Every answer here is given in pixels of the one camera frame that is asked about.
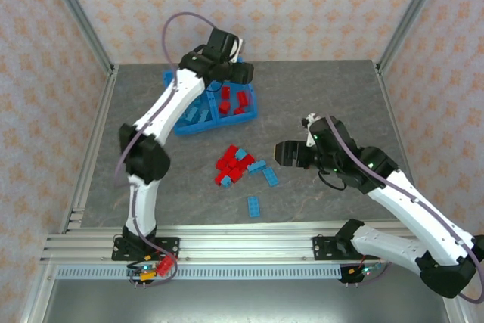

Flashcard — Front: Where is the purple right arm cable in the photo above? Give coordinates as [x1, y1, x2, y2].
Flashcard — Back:
[324, 113, 484, 304]

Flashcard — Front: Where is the red power connector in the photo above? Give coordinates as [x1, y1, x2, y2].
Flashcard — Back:
[156, 255, 178, 278]

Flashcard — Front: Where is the long aluminium frame rail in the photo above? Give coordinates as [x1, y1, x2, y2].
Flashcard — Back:
[39, 222, 420, 266]

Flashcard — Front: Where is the small circuit board with wires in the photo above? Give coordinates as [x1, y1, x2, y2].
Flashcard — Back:
[347, 262, 383, 286]

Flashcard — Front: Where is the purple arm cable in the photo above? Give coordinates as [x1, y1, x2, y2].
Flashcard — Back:
[113, 11, 217, 282]
[324, 113, 484, 304]

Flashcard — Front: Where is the aluminium frame post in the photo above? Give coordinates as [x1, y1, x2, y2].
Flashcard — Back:
[375, 0, 451, 74]
[40, 0, 116, 74]

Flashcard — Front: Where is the aluminium frame leg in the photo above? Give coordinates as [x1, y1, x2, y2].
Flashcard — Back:
[18, 264, 60, 323]

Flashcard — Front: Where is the blue divided plastic container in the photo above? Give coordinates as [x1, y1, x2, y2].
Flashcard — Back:
[162, 60, 260, 138]

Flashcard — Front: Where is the slotted white cable duct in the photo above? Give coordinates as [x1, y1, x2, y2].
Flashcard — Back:
[55, 266, 343, 281]

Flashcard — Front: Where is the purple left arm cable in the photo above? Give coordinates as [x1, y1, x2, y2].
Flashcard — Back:
[113, 11, 217, 282]

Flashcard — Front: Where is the aluminium side rail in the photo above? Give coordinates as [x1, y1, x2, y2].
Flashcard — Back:
[58, 64, 119, 235]
[375, 62, 415, 172]

